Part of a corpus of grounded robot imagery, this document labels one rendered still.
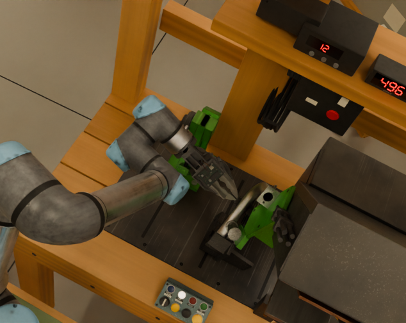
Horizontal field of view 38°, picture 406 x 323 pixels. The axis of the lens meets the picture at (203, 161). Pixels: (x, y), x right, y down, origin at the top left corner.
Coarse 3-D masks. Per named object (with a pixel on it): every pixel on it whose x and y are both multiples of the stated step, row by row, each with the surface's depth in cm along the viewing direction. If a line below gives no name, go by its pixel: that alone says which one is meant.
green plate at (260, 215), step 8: (280, 192) 158; (288, 192) 152; (280, 200) 154; (288, 200) 151; (256, 208) 168; (264, 208) 161; (272, 208) 156; (256, 216) 163; (264, 216) 157; (248, 224) 165; (256, 224) 159; (264, 224) 153; (272, 224) 150; (248, 232) 160; (256, 232) 156; (264, 232) 157; (272, 232) 155; (264, 240) 160
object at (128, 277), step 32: (32, 256) 180; (64, 256) 169; (96, 256) 171; (128, 256) 173; (96, 288) 176; (128, 288) 168; (160, 288) 170; (192, 288) 172; (160, 320) 173; (224, 320) 169; (256, 320) 171
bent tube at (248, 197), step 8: (264, 184) 164; (248, 192) 172; (256, 192) 169; (264, 192) 158; (272, 192) 158; (248, 200) 172; (256, 200) 158; (264, 200) 159; (272, 200) 158; (240, 208) 172; (232, 216) 173; (240, 216) 173; (224, 224) 174; (224, 232) 173
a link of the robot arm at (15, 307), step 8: (8, 296) 137; (0, 304) 134; (8, 304) 133; (16, 304) 134; (0, 312) 131; (8, 312) 132; (16, 312) 132; (24, 312) 133; (32, 312) 134; (0, 320) 131; (8, 320) 131; (16, 320) 132; (24, 320) 132; (32, 320) 133
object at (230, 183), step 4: (224, 176) 153; (228, 176) 155; (220, 180) 155; (224, 180) 156; (228, 180) 154; (232, 180) 156; (228, 184) 156; (232, 184) 156; (232, 188) 156; (236, 188) 157; (232, 192) 157; (236, 192) 157; (236, 196) 157
